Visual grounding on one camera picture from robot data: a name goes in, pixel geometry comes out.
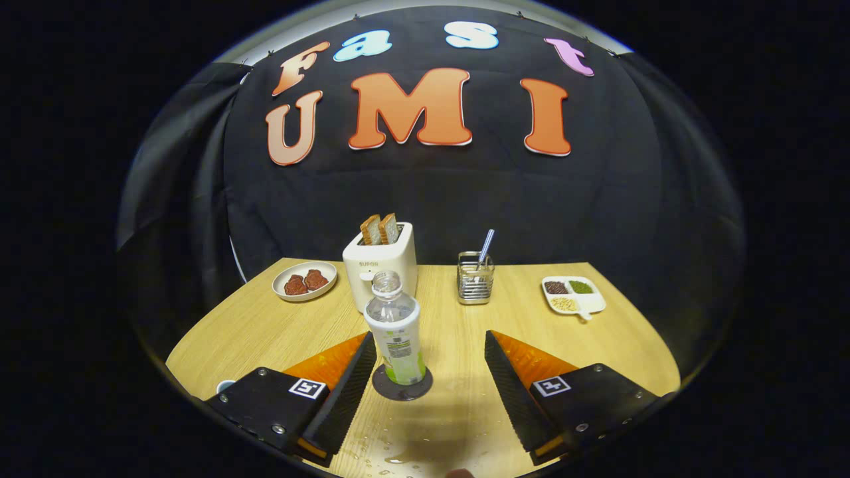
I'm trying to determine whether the white divided dish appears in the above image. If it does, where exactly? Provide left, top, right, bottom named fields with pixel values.
left=541, top=276, right=607, bottom=322

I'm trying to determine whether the clear plastic juice bottle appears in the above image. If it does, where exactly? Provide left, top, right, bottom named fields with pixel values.
left=364, top=270, right=427, bottom=386

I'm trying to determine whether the dark round coaster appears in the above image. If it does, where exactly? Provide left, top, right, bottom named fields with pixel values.
left=371, top=364, right=434, bottom=402

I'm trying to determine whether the round white plate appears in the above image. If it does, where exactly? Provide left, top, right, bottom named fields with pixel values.
left=272, top=261, right=338, bottom=303

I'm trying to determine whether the white toaster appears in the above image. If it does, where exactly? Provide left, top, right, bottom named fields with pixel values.
left=342, top=222, right=419, bottom=314

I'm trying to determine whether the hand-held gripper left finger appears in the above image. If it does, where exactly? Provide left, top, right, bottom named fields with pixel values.
left=206, top=332, right=378, bottom=469

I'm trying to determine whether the metal wire cutlery holder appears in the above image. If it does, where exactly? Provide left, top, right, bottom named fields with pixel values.
left=457, top=251, right=495, bottom=305

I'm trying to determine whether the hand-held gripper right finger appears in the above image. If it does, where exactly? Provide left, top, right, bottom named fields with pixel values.
left=484, top=330, right=665, bottom=466

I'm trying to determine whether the wooden table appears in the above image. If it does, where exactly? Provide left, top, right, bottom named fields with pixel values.
left=165, top=258, right=681, bottom=478

